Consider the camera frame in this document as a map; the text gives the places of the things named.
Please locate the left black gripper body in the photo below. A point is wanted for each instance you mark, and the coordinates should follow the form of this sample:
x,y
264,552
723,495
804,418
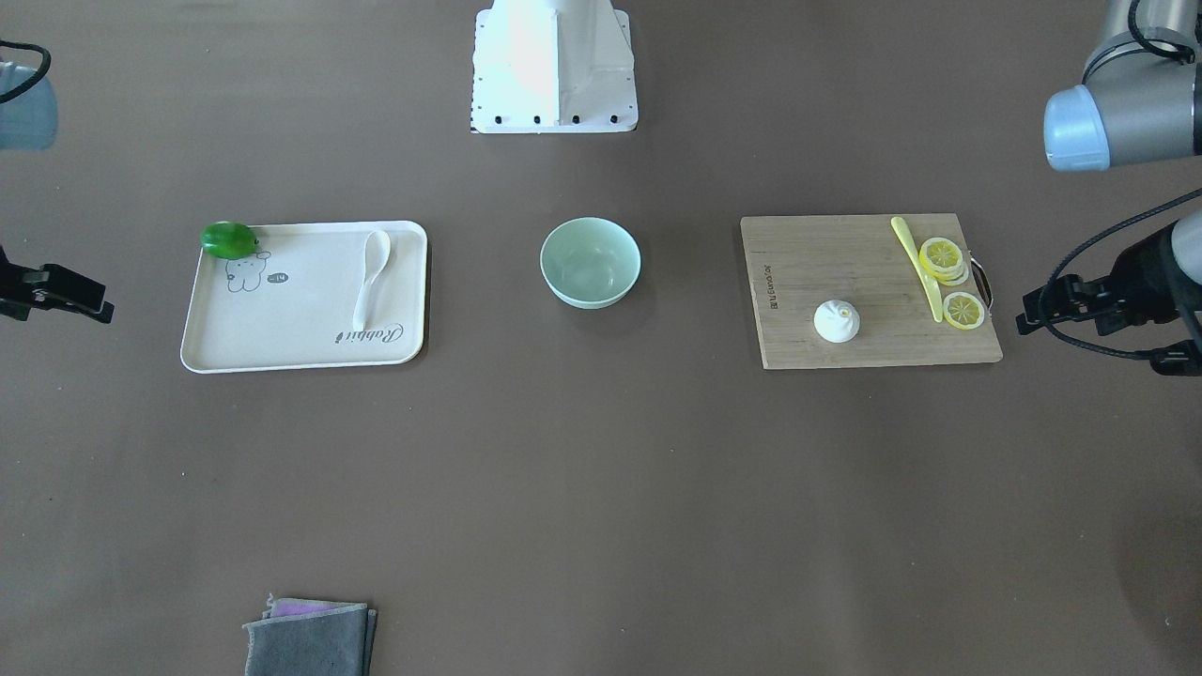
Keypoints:
x,y
1138,265

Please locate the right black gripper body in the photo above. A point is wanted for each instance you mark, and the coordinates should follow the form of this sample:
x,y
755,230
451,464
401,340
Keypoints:
x,y
52,287

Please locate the white ceramic spoon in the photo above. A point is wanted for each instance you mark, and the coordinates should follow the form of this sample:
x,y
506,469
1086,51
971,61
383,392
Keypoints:
x,y
377,251

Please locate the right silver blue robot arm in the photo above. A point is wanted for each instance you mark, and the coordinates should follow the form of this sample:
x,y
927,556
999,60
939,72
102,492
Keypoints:
x,y
29,122

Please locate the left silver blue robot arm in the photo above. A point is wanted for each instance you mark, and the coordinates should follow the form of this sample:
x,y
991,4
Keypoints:
x,y
1139,100

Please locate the mint green bowl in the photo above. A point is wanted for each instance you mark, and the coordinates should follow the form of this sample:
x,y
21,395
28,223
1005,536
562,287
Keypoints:
x,y
590,263

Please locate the lemon slice front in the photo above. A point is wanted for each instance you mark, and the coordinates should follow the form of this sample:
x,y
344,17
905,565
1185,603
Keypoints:
x,y
964,311

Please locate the lemon slice stack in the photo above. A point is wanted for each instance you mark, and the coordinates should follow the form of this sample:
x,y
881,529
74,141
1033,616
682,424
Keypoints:
x,y
944,260

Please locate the yellow plastic knife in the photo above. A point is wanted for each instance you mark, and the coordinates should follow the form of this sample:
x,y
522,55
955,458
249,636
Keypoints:
x,y
930,286

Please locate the green lime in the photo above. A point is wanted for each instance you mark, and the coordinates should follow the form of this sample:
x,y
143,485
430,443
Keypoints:
x,y
228,240

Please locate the cream rabbit tray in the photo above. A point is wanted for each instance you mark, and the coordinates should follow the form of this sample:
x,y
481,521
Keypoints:
x,y
290,305

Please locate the wooden cutting board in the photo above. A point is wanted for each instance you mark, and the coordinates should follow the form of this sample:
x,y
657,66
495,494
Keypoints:
x,y
795,264

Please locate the grey folded cloth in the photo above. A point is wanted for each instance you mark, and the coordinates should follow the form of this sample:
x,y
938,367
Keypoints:
x,y
311,637

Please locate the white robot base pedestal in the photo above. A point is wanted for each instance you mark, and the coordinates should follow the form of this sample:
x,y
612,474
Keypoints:
x,y
553,67

